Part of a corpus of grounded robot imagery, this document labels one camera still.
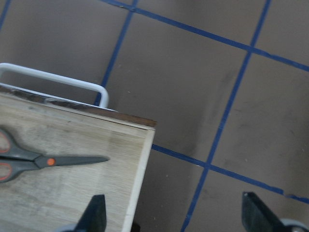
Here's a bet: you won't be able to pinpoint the grey orange scissors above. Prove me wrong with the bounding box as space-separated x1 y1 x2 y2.
0 128 109 183

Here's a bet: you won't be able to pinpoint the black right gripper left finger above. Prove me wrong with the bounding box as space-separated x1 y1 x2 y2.
56 194 107 232

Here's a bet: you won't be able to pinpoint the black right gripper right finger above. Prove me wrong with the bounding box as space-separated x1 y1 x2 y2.
242 191 309 232

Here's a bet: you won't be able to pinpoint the open wooden drawer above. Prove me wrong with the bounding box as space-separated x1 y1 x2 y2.
0 84 156 232

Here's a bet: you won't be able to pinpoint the white drawer handle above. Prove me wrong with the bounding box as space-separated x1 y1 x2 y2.
0 63 109 108

